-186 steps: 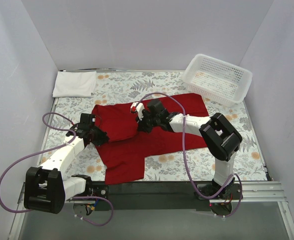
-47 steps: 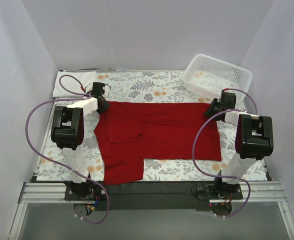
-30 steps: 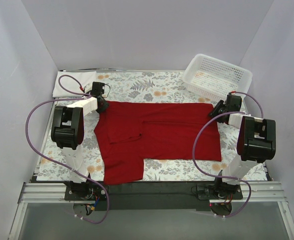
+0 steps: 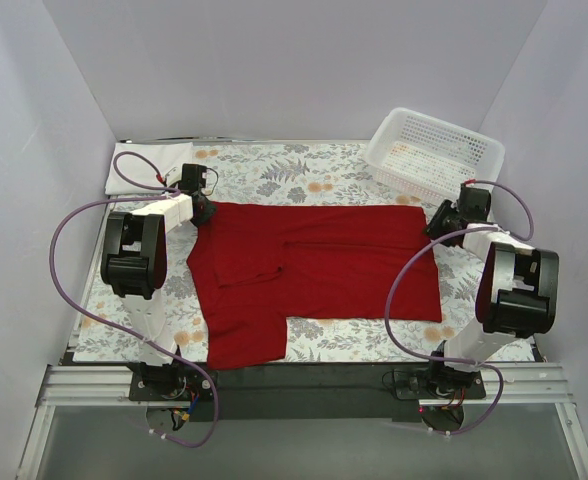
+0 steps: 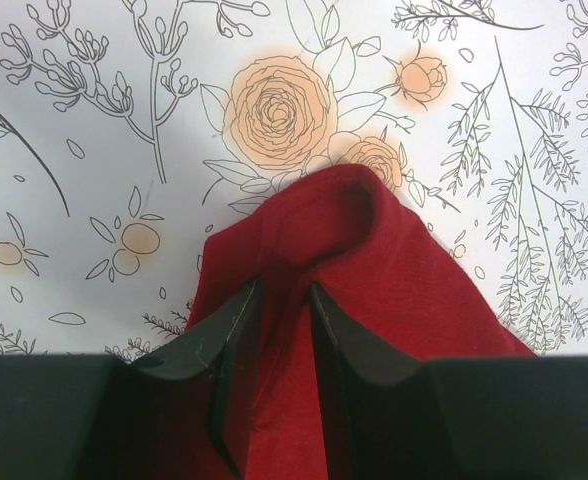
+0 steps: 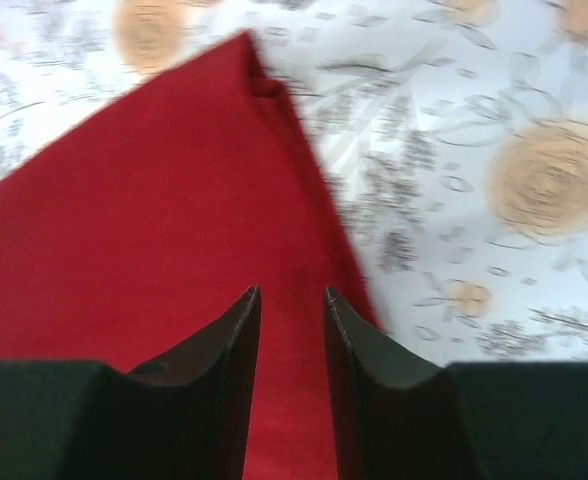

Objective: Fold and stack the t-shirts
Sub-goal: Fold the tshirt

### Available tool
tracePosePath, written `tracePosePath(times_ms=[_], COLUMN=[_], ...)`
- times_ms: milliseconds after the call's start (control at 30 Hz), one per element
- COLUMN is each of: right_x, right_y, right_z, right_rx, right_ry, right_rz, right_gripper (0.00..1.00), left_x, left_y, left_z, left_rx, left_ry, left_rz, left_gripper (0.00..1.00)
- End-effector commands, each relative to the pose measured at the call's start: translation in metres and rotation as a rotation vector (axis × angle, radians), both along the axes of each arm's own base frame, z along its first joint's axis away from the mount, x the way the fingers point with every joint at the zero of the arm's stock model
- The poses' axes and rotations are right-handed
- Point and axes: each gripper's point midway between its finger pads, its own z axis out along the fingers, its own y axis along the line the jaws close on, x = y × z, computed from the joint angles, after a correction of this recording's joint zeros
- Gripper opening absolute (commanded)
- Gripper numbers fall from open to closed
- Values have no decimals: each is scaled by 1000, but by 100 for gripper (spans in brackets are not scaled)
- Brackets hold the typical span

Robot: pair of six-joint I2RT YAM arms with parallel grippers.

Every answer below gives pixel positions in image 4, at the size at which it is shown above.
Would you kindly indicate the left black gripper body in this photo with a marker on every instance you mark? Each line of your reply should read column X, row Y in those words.
column 202, row 212

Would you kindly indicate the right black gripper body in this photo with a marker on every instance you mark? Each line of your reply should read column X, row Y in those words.
column 441, row 226

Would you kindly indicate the red t-shirt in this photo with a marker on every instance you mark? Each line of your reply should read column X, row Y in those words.
column 255, row 266

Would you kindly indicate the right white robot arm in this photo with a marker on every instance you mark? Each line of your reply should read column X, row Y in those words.
column 517, row 293

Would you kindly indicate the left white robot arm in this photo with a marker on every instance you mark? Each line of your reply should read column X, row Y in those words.
column 134, row 258

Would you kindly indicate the folded white t-shirt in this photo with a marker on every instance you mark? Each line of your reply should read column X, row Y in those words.
column 164, row 157

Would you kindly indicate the white plastic basket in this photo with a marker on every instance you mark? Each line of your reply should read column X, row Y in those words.
column 422, row 156

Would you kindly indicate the floral patterned table mat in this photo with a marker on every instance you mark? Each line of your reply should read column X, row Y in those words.
column 285, row 174

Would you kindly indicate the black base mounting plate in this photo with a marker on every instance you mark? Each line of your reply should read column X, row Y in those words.
column 280, row 391

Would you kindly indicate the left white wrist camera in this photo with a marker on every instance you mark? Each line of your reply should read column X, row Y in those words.
column 172, row 177

